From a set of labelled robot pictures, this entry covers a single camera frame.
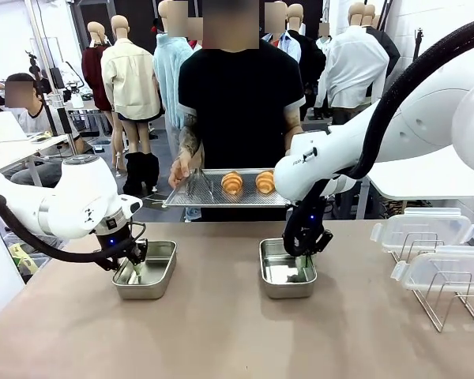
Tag white desk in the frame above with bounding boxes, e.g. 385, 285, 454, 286
0, 133, 71, 174

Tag mannequin in white shirt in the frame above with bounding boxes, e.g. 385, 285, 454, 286
314, 2, 391, 119

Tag steel rectangular container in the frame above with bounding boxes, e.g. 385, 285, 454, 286
258, 238, 318, 299
111, 239, 178, 300

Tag seated person in white shirt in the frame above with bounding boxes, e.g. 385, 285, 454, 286
3, 73, 94, 186

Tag black camera stand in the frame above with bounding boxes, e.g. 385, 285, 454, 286
25, 50, 77, 137

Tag white laptop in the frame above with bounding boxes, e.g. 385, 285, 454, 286
0, 111, 28, 144

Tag perforated metal baking tray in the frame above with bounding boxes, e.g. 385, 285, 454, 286
162, 168, 292, 208

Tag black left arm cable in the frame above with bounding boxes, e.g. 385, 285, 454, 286
0, 194, 122, 272

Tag person's left forearm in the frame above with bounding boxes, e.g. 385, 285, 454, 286
283, 105, 304, 156

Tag clear plastic clip lid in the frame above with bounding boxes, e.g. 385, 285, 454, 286
390, 245, 474, 294
370, 208, 474, 253

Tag person's tattooed right forearm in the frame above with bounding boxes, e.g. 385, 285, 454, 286
177, 114, 201, 163

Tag silver metal pole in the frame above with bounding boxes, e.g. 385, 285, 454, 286
23, 0, 86, 156

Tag metal tongs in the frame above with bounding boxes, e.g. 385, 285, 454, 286
186, 167, 214, 198

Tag metal wire rack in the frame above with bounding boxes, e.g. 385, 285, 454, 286
389, 232, 474, 333

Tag white side table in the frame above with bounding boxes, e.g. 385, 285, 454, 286
326, 120, 474, 220

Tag mannequin in maroon dress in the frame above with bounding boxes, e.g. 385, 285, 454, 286
81, 21, 114, 167

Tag mannequin in cream jacket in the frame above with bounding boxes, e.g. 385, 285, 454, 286
100, 14, 162, 174

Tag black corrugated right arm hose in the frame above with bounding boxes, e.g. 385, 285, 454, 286
347, 16, 474, 181

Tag mannequin in black jacket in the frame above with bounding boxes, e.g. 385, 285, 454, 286
363, 3, 402, 80

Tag black tripod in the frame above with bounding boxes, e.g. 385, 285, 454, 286
412, 26, 426, 64

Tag person's right hand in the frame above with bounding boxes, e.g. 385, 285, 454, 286
167, 152, 191, 189

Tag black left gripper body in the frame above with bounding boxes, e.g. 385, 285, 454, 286
96, 223, 149, 265

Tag clear plastic storage bin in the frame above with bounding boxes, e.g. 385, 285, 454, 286
2, 232, 52, 283

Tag mannequin in blue fleece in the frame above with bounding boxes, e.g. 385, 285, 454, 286
152, 0, 194, 159

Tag black fuzzy boot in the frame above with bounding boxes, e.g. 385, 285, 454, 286
122, 152, 148, 197
142, 152, 160, 190

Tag person in black t-shirt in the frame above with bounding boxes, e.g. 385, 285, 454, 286
177, 39, 306, 222

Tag mannequin in black coat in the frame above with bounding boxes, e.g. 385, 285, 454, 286
286, 3, 327, 122

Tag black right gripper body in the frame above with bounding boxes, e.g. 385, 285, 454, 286
282, 197, 334, 258

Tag golden croissant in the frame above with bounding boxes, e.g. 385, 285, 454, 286
254, 169, 277, 195
220, 171, 245, 196

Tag mannequin in blue shirt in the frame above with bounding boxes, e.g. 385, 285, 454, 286
261, 2, 302, 64

